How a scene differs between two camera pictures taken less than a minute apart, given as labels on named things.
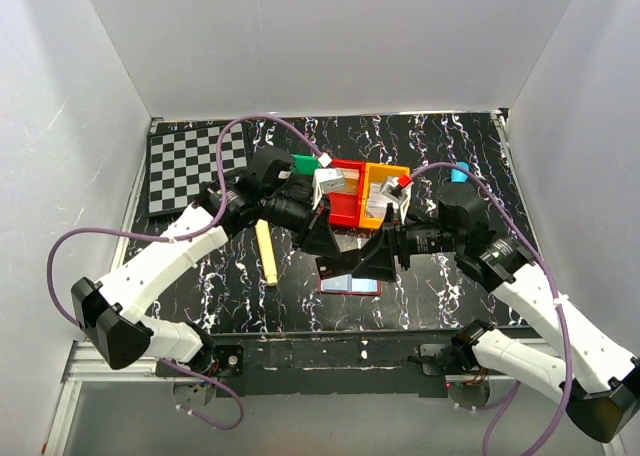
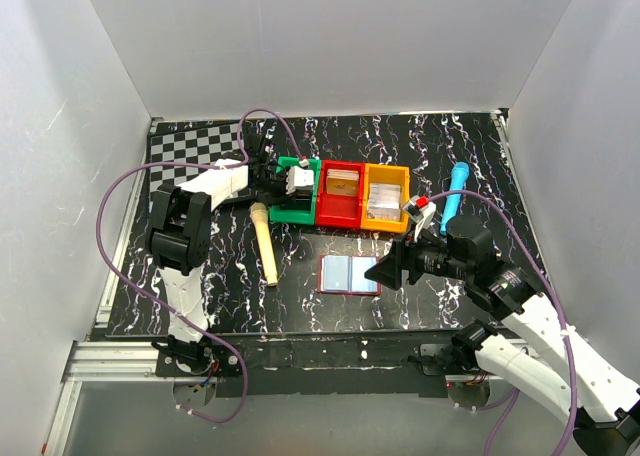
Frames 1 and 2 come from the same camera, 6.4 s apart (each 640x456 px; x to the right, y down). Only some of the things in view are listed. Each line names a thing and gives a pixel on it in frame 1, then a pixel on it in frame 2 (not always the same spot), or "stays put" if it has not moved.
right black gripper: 397,244 to 405,261
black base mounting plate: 319,365 stays put
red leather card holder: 347,285 stays put
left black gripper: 314,224 to 279,180
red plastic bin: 344,209 stays put
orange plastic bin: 374,172 stays put
